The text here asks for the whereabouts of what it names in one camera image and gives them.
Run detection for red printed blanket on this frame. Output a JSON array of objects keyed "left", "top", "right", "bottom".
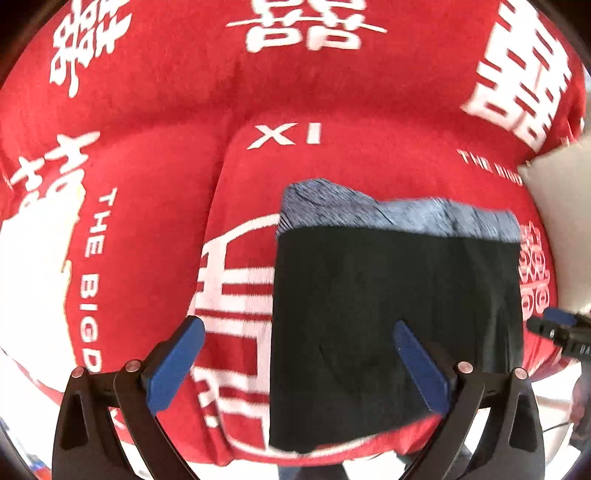
[{"left": 0, "top": 0, "right": 588, "bottom": 468}]

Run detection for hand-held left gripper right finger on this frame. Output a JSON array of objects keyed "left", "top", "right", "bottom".
[{"left": 392, "top": 320, "right": 546, "bottom": 480}]

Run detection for dark pants with blue waistband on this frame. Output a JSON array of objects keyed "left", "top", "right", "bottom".
[{"left": 268, "top": 180, "right": 527, "bottom": 455}]

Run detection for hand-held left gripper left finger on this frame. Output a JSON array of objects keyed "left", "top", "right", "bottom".
[{"left": 52, "top": 316, "right": 206, "bottom": 480}]

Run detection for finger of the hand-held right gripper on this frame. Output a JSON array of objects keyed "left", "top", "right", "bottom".
[
  {"left": 543, "top": 308, "right": 579, "bottom": 326},
  {"left": 526, "top": 316, "right": 566, "bottom": 345}
]

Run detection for white pillow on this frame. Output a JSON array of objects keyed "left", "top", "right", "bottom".
[{"left": 517, "top": 136, "right": 591, "bottom": 320}]

